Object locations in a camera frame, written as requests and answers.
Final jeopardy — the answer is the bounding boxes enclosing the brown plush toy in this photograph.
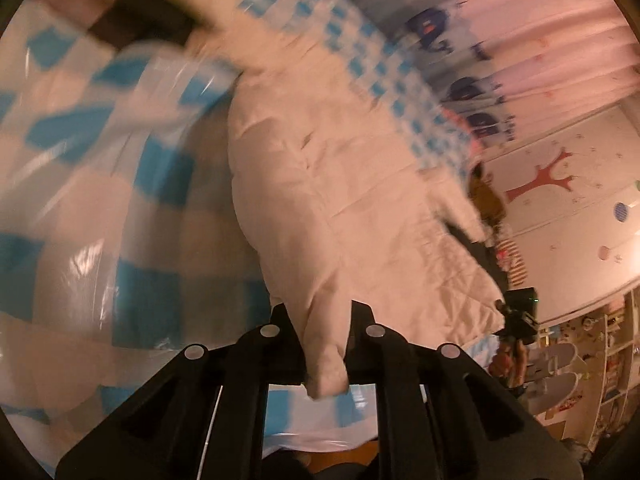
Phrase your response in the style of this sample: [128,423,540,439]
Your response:
[469,162,506,242]

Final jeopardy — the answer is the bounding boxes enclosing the pink brown pillow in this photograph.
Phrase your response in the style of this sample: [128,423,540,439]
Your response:
[42,0,198,50]

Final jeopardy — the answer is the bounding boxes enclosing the person's right hand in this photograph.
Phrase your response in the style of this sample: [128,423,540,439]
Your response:
[488,338,528,388]

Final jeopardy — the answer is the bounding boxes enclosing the whale pattern pink curtain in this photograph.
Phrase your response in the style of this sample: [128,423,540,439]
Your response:
[352,0,639,146]

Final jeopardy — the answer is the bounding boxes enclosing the dark black garment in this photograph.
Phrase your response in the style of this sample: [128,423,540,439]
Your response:
[445,222,509,292]

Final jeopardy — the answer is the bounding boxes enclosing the white bookshelf with items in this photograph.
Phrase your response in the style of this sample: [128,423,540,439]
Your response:
[537,287,639,450]

